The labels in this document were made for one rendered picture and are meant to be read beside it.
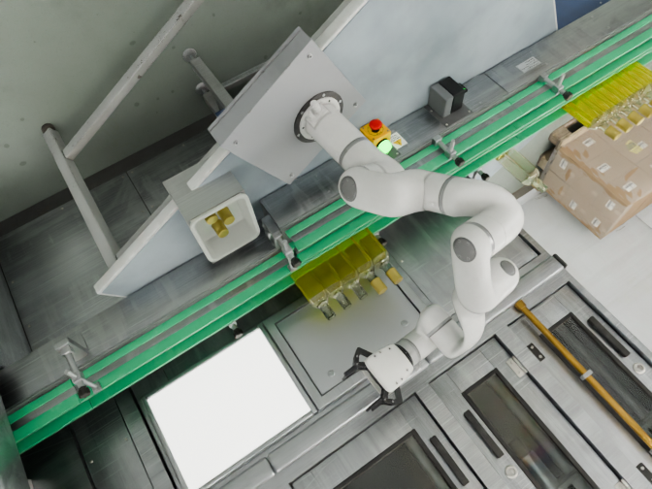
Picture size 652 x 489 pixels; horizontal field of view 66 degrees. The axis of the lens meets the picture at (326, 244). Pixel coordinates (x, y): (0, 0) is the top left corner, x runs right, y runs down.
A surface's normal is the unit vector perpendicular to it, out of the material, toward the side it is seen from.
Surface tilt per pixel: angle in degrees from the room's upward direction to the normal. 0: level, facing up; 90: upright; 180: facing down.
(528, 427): 90
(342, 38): 0
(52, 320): 90
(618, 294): 90
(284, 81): 2
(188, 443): 90
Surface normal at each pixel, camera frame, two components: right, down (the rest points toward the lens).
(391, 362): 0.21, -0.55
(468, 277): -0.66, 0.44
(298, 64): 0.58, 0.69
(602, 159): -0.19, -0.56
